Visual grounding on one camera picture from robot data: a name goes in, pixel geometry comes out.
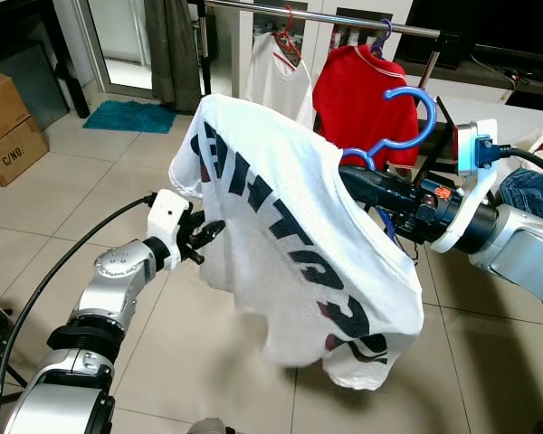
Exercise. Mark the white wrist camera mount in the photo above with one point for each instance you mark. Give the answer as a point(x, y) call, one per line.
point(167, 212)
point(466, 212)

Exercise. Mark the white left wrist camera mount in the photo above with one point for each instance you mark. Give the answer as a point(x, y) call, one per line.
point(167, 212)

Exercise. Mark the grey curtain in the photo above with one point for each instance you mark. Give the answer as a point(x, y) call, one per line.
point(176, 54)

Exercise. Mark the plain white shirt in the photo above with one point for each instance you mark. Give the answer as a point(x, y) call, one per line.
point(271, 86)

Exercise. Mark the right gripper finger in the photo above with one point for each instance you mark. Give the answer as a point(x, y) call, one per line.
point(398, 217)
point(371, 185)

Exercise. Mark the purple plastic hanger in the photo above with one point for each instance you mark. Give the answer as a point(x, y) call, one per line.
point(385, 32)

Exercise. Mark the white table black legs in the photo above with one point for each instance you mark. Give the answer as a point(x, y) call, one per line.
point(498, 113)

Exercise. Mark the blue jeans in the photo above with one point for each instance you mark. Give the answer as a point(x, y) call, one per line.
point(534, 194)

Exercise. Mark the red shirt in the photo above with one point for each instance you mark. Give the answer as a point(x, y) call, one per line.
point(353, 99)

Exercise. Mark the red plastic hanger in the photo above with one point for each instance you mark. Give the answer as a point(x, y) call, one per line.
point(288, 45)

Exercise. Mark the printed brown cardboard box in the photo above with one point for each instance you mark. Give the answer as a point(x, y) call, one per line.
point(14, 149)

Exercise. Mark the grey robot foot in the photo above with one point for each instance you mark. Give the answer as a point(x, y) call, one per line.
point(213, 427)

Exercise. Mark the teal floor mat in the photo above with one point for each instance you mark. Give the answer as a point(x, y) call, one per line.
point(131, 117)

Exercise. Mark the black television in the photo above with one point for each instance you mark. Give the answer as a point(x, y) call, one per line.
point(489, 27)

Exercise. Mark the black desk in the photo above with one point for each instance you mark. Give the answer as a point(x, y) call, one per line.
point(18, 9)

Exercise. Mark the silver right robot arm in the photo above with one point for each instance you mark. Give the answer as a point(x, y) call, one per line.
point(525, 249)

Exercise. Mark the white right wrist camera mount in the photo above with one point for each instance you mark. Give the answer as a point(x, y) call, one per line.
point(466, 212)

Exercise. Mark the silver clothes rail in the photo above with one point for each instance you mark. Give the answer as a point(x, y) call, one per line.
point(344, 21)

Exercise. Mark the black clothes rack stand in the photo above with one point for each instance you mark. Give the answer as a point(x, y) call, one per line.
point(202, 54)

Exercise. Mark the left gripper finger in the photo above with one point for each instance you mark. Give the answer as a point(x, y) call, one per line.
point(208, 230)
point(205, 249)

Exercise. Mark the white shirt dark lettering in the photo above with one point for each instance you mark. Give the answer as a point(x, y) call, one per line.
point(290, 163)

